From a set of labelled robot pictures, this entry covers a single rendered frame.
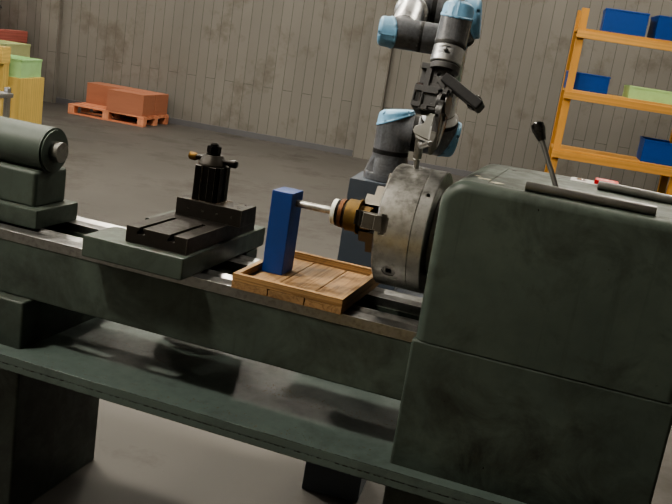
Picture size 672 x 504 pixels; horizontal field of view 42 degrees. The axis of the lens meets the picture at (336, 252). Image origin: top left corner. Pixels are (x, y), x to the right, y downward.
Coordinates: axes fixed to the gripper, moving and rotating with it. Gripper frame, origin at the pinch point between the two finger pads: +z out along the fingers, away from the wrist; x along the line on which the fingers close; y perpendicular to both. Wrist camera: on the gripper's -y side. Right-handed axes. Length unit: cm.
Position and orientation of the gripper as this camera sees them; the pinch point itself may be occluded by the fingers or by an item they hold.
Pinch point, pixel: (433, 150)
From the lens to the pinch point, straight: 203.7
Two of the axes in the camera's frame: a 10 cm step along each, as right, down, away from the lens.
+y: -9.4, -2.1, 2.8
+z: -2.4, 9.7, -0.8
